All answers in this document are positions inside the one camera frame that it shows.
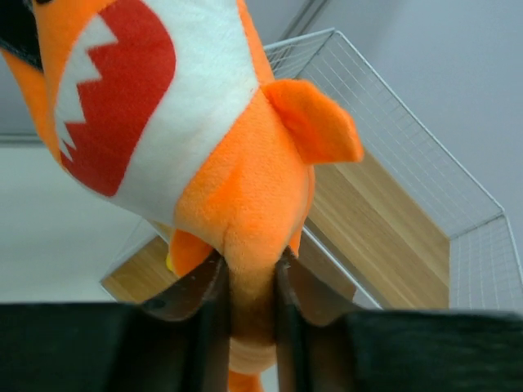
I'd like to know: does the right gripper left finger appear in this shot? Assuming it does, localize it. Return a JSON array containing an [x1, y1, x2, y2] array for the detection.
[[142, 252, 229, 391]]

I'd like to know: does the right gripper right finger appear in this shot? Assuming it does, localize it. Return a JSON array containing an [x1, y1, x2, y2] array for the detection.
[[274, 248, 359, 392]]

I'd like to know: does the large orange shark plush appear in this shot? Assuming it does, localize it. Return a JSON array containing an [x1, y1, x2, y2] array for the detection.
[[1, 1, 364, 391]]

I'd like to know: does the white wire wooden shelf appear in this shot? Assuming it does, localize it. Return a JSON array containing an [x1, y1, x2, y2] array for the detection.
[[100, 27, 523, 311]]

